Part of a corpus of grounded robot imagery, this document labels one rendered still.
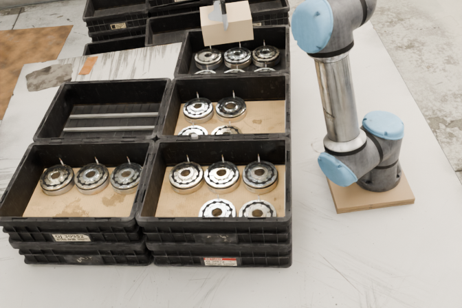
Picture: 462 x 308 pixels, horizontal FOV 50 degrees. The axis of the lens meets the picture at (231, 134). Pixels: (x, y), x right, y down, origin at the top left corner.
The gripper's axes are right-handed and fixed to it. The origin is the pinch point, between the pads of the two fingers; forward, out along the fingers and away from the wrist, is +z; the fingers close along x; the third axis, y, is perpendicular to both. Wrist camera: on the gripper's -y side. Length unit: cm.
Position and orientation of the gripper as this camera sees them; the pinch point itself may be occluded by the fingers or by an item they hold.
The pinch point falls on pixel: (225, 18)
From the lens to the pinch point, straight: 164.2
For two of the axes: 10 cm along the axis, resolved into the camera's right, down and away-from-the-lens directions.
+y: -9.9, 1.4, 0.2
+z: 1.1, 7.2, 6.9
